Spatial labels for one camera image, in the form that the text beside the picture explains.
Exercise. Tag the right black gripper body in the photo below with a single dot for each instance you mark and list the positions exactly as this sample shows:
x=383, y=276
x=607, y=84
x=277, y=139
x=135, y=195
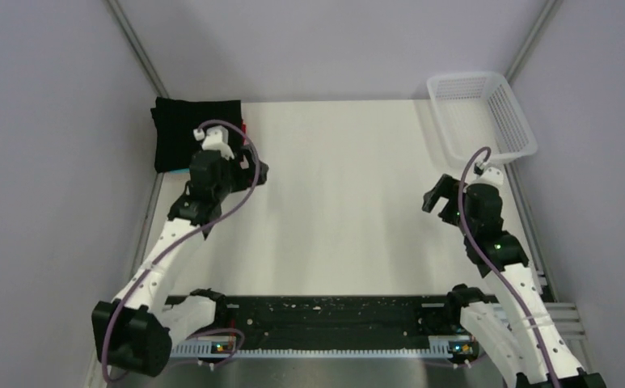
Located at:
x=470, y=224

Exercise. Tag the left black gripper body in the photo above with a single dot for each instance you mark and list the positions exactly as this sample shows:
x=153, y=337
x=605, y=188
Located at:
x=235, y=178

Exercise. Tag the black t-shirt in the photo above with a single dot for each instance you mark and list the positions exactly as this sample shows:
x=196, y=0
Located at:
x=175, y=120

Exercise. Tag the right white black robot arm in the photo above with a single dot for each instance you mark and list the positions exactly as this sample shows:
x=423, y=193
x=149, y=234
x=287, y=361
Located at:
x=527, y=349

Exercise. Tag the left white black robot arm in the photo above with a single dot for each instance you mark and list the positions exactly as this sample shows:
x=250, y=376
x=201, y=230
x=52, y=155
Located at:
x=136, y=331

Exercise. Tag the folded cyan t-shirt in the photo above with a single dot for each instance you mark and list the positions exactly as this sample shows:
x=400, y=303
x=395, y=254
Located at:
x=180, y=171

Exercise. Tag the white plastic basket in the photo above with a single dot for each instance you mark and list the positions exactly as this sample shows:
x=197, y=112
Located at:
x=476, y=109

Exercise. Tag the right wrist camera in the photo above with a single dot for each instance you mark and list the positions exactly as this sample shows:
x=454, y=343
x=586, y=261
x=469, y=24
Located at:
x=486, y=173

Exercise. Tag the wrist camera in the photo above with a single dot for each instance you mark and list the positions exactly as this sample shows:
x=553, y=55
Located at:
x=214, y=139
x=486, y=173

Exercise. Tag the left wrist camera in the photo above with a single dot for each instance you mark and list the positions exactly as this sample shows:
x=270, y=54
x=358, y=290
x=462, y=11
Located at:
x=214, y=139

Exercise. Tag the white slotted cable duct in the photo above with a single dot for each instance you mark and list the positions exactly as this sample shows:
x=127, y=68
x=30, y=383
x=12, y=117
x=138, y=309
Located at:
x=439, y=349

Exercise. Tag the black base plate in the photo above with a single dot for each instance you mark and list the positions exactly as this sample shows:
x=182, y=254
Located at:
x=341, y=322

